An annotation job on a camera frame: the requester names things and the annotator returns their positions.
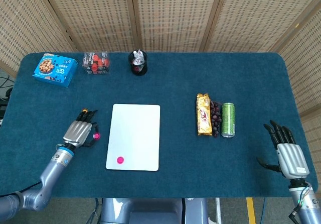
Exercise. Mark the yellow floor tape strip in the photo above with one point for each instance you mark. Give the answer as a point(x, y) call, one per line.
point(251, 211)

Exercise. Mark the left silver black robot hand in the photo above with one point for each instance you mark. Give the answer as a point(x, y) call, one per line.
point(76, 133)

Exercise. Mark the white rectangular board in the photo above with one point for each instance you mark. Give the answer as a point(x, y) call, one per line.
point(135, 133)

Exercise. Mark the white floor pole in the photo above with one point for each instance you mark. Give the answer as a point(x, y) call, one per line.
point(218, 210)

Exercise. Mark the red and black snack box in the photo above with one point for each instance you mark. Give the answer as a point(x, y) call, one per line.
point(96, 63)

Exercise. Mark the gold snack package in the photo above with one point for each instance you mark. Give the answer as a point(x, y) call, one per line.
point(203, 116)

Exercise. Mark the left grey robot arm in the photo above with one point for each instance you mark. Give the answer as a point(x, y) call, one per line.
point(49, 173)

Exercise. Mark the purple grape bunch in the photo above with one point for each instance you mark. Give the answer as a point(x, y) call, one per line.
point(216, 118)

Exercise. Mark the grey robot torso base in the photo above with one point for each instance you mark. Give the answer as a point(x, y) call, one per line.
point(150, 211)

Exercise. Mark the blue felt table mat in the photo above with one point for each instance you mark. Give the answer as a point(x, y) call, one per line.
point(175, 88)

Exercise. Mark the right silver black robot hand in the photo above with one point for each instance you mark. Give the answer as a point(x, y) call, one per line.
point(292, 160)

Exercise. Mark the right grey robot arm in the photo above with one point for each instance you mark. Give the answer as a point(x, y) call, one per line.
point(306, 204)

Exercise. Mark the green drink can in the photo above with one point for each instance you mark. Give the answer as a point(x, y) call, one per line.
point(228, 119)

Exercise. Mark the pink disc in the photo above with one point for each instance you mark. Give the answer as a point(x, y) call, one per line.
point(96, 135)
point(120, 160)

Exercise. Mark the black mesh pen cup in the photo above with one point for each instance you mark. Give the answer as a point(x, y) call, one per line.
point(138, 68)

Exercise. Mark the white items in pen cup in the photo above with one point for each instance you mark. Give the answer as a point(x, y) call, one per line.
point(138, 57)

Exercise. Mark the woven bamboo folding screen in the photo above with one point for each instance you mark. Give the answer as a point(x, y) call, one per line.
point(175, 15)

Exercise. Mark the blue cookie box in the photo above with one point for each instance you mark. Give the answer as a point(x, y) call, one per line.
point(54, 69)

